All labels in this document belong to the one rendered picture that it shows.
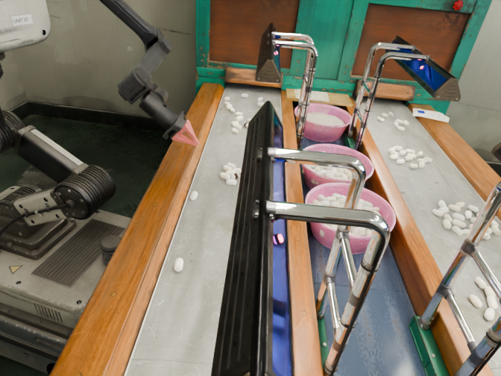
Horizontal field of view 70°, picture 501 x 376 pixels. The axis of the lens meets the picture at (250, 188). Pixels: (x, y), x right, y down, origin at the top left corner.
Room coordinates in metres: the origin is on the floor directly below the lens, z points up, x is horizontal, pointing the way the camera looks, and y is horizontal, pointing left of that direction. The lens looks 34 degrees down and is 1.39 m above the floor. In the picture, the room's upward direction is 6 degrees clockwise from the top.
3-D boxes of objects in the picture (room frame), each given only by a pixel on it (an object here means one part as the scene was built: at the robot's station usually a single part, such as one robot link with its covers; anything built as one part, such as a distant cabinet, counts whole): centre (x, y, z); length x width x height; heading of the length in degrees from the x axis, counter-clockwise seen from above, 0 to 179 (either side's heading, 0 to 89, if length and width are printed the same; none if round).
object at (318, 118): (1.59, -0.30, 0.71); 0.22 x 0.22 x 0.06
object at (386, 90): (1.86, -0.64, 0.83); 0.30 x 0.06 x 0.07; 90
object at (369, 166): (1.15, -0.30, 0.72); 0.27 x 0.27 x 0.10
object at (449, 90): (1.42, -0.58, 1.08); 0.62 x 0.08 x 0.07; 0
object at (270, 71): (1.42, -0.02, 1.08); 0.62 x 0.08 x 0.07; 0
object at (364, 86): (1.42, -0.50, 0.90); 0.20 x 0.19 x 0.45; 0
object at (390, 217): (0.87, -0.30, 0.72); 0.27 x 0.27 x 0.10
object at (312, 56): (1.42, -0.10, 0.90); 0.20 x 0.19 x 0.45; 0
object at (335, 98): (1.81, -0.30, 0.77); 0.33 x 0.15 x 0.01; 90
